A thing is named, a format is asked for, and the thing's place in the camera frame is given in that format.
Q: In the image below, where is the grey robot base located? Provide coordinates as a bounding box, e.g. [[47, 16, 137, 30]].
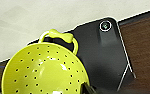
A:
[[25, 16, 138, 93]]

